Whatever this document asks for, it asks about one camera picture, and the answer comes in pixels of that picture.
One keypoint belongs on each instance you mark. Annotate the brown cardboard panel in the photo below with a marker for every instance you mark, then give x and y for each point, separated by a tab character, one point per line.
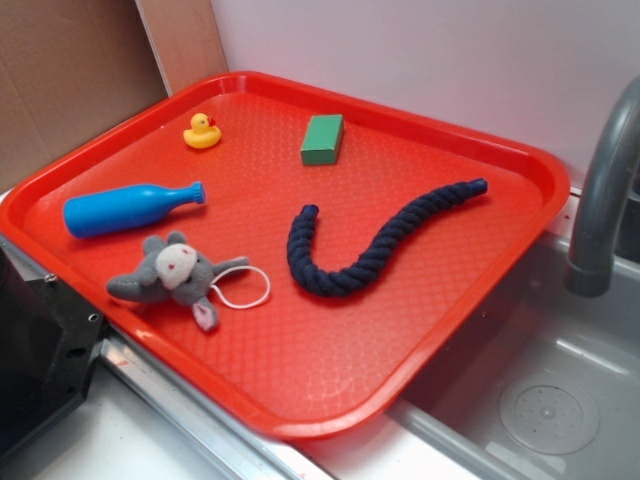
71	70

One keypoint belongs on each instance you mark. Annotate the blue plastic bottle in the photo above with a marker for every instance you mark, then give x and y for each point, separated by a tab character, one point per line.
126	208

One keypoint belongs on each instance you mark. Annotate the grey plush mouse toy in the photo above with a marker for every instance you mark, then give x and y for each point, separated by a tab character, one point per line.
174	270

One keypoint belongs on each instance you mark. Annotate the grey sink basin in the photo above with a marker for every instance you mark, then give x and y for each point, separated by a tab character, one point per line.
537	383

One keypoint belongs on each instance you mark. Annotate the yellow rubber duck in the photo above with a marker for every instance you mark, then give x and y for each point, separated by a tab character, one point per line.
203	132

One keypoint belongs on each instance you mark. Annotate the red plastic tray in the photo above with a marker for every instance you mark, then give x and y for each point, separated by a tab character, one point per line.
298	366

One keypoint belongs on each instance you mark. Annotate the green rectangular block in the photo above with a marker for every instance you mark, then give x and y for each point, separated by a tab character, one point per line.
322	140

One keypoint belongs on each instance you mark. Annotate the black device corner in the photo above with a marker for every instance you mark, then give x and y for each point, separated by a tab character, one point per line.
50	339

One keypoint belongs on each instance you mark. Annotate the grey sink faucet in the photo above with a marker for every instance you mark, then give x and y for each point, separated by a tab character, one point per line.
607	220

